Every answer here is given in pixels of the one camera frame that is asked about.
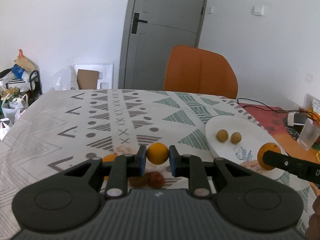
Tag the grey door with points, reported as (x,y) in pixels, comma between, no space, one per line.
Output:
(144,55)

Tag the orange chair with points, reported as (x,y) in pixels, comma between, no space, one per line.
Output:
(195,70)

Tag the clear plastic cup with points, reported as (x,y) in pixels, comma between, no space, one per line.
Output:
(308,135)

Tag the dark red dried fruit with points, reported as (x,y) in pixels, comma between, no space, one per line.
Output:
(154,180)

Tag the large orange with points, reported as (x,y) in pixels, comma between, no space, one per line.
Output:
(265,154)

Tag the white round plate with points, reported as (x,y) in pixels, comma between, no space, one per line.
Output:
(245,152)

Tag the brown cardboard box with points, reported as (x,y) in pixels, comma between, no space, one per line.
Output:
(87,79)

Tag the brown longan fruit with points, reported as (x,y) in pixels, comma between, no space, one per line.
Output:
(222,135)
(236,137)

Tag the white foam packaging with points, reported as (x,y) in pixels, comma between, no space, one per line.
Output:
(105,76)

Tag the white plastic bag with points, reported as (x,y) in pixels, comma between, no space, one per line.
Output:
(65,79)

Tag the white power adapter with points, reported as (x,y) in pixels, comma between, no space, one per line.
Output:
(296,119)

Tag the black door handle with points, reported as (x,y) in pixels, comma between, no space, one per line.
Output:
(135,22)

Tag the black metal rack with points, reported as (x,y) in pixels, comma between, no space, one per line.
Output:
(35,84)

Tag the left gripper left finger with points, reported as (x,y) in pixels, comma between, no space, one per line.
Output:
(120,170)

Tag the small orange mandarin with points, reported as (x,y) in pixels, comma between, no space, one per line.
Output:
(157,153)

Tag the white light switch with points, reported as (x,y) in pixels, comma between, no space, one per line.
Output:
(258,10)

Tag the brown longan fruit right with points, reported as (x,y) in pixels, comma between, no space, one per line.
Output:
(236,137)

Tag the pile of bags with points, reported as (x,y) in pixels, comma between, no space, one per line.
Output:
(15,88)

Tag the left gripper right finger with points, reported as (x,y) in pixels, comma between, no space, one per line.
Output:
(190,167)

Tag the patterned white tablecloth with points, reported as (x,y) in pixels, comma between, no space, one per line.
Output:
(52,173)

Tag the person's right hand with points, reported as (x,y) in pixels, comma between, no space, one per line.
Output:
(313,231)

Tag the brown longan fruit left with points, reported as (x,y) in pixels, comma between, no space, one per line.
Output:
(222,135)

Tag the peeled fruit on tablecloth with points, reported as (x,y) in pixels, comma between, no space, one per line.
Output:
(123,150)

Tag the small kumquat on tablecloth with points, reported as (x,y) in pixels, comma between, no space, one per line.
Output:
(109,158)

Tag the red orange table mat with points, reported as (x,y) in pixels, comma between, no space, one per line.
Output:
(272,119)

